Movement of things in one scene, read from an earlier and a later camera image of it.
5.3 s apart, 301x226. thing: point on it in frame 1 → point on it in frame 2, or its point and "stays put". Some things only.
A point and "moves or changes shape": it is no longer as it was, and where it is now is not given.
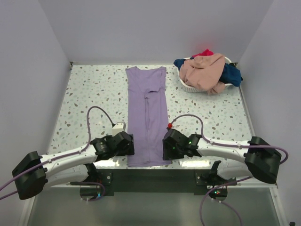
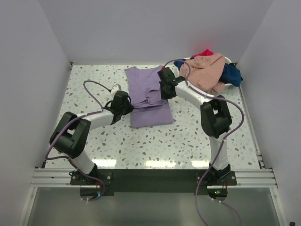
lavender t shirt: (147, 114) moves or changes shape
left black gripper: (128, 149) → (130, 108)
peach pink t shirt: (204, 72) stays put
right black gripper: (168, 154) → (164, 96)
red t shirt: (206, 52) stays put
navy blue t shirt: (232, 74) stays put
